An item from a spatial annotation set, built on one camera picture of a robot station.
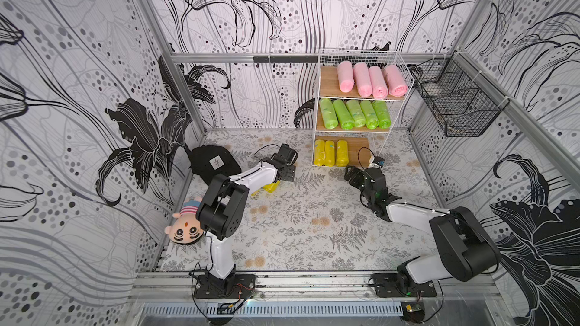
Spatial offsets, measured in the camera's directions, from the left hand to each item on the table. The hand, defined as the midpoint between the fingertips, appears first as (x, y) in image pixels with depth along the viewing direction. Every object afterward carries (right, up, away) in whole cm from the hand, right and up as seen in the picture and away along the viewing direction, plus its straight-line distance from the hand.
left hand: (283, 174), depth 98 cm
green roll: (+18, +25, -11) cm, 33 cm away
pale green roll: (+30, +25, -12) cm, 41 cm away
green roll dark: (+25, +22, -13) cm, 35 cm away
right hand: (+30, +3, -6) cm, 31 cm away
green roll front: (+35, +24, -13) cm, 44 cm away
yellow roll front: (+27, +7, +4) cm, 28 cm away
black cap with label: (-32, +5, 0) cm, 32 cm away
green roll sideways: (+39, +25, -12) cm, 48 cm away
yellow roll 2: (+21, +9, +6) cm, 24 cm away
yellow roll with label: (+17, +9, +4) cm, 19 cm away
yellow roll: (-5, -5, -4) cm, 8 cm away
